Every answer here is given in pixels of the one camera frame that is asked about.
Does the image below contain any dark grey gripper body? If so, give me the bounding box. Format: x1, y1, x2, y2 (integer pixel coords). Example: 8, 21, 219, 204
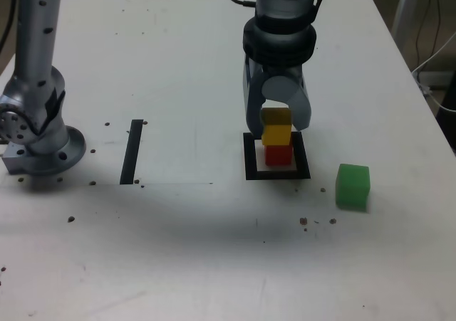
254, 63, 304, 81

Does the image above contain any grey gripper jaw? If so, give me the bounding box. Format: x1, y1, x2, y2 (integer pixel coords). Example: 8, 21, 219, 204
261, 75, 313, 132
242, 55, 266, 137

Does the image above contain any yellow cube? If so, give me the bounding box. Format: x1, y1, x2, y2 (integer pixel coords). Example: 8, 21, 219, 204
260, 107, 294, 147

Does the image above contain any red cube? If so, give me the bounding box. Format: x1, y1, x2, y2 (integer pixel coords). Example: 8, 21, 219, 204
264, 143, 294, 167

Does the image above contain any green cube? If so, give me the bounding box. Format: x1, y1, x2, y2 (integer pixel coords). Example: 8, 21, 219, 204
335, 163, 371, 214

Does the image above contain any black tape square outline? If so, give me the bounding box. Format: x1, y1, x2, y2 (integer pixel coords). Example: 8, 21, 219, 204
243, 131, 311, 181

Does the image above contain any black tape strip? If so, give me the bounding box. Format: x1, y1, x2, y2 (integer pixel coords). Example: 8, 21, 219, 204
119, 119, 144, 186

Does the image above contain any white metal frame leg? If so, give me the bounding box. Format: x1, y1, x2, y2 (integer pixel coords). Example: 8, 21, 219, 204
390, 0, 428, 41

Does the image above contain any white cable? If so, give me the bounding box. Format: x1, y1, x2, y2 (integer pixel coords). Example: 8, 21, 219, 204
412, 31, 456, 112

